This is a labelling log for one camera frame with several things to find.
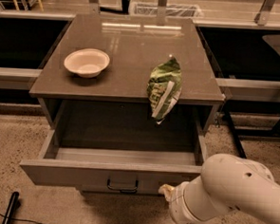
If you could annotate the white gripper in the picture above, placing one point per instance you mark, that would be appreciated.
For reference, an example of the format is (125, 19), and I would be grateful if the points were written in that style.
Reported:
(179, 209)

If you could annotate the grey top drawer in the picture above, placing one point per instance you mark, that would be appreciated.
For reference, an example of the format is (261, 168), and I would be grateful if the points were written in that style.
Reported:
(117, 148)

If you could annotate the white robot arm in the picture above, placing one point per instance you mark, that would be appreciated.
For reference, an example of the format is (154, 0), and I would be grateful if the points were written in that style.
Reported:
(226, 184)

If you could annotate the grey drawer cabinet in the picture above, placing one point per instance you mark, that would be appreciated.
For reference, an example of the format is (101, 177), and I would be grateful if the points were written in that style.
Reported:
(135, 46)

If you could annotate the green chip bag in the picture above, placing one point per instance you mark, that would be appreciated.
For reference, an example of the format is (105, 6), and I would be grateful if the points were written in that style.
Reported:
(164, 88)

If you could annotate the black caster leg left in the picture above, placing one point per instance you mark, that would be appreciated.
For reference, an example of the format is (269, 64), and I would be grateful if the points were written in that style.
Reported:
(13, 205)

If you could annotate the white paper bowl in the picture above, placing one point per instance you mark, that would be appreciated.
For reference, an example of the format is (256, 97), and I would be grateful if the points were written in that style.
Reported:
(87, 63)

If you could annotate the white wire basket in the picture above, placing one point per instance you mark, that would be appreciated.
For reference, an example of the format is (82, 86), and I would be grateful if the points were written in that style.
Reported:
(171, 10)

